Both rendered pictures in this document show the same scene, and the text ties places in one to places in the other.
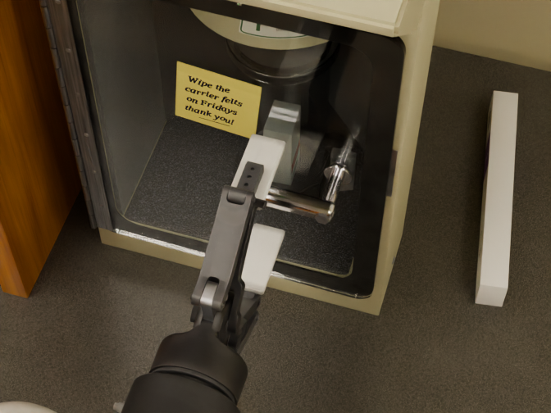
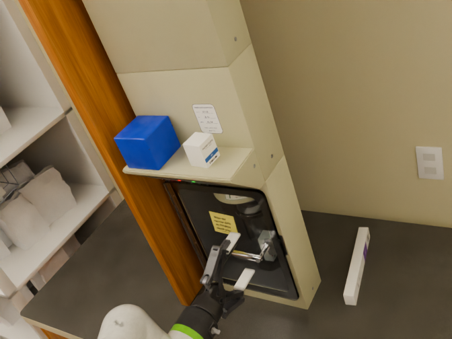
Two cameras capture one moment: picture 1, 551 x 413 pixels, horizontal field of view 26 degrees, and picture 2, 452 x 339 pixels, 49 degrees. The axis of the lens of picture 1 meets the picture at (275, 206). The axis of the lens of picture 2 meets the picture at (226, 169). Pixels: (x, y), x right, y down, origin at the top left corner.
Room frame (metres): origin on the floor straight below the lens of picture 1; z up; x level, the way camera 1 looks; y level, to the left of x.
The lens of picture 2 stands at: (-0.28, -0.43, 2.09)
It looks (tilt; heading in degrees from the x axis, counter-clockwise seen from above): 33 degrees down; 24
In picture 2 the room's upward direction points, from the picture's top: 21 degrees counter-clockwise
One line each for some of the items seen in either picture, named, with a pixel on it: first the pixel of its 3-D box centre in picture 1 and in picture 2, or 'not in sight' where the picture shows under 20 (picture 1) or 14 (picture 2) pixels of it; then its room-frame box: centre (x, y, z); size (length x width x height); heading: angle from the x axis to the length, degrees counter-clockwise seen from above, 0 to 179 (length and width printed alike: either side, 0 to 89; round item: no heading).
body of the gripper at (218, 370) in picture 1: (208, 347); (212, 301); (0.46, 0.05, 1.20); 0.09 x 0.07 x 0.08; 163
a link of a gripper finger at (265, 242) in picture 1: (258, 258); (244, 279); (0.58, 0.02, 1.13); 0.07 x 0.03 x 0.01; 163
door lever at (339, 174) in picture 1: (293, 186); (250, 251); (0.62, -0.02, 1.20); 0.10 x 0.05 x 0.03; 72
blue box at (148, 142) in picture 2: not in sight; (148, 142); (0.65, 0.15, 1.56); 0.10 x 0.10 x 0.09; 73
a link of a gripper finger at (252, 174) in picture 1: (246, 183); (222, 245); (0.56, 0.02, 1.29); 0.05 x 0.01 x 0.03; 163
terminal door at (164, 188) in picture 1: (226, 147); (233, 241); (0.67, 0.04, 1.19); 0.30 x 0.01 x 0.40; 72
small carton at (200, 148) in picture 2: not in sight; (201, 149); (0.60, 0.00, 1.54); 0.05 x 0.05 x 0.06; 68
